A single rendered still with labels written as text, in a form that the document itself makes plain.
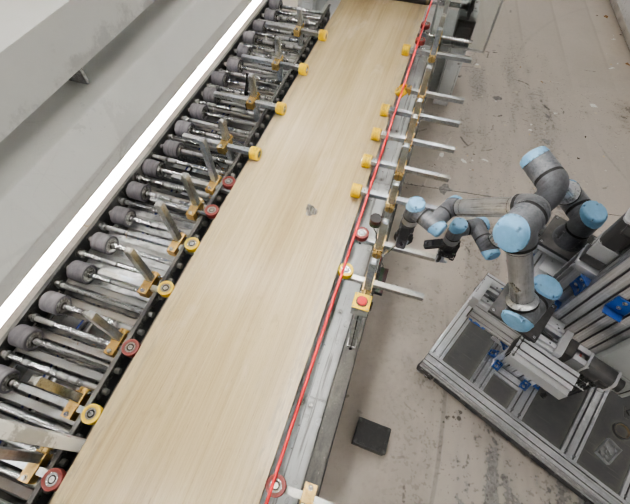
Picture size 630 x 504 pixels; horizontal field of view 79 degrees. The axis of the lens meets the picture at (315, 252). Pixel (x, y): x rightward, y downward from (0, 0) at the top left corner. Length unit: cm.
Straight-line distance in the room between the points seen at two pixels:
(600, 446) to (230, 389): 208
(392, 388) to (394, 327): 43
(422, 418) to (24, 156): 256
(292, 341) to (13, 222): 152
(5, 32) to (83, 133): 9
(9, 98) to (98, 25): 12
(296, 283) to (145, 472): 101
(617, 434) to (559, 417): 30
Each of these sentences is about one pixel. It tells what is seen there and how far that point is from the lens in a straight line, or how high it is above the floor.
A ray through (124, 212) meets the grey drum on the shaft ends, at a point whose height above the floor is 86.
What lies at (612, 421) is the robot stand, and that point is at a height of 21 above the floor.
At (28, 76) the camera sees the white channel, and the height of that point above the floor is 244.
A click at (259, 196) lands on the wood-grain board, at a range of 229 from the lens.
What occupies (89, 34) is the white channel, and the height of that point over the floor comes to 243.
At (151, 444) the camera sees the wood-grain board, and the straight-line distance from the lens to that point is 186.
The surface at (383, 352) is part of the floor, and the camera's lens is 280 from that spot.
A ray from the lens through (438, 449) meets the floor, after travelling 274.
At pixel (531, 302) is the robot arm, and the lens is 167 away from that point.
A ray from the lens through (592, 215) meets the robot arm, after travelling 211.
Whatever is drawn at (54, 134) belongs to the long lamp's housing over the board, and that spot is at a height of 238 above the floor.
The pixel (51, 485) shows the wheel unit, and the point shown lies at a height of 91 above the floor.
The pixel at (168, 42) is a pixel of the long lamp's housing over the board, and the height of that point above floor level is 237.
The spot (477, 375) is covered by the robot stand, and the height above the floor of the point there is 21.
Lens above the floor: 263
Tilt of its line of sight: 58 degrees down
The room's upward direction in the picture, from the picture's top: straight up
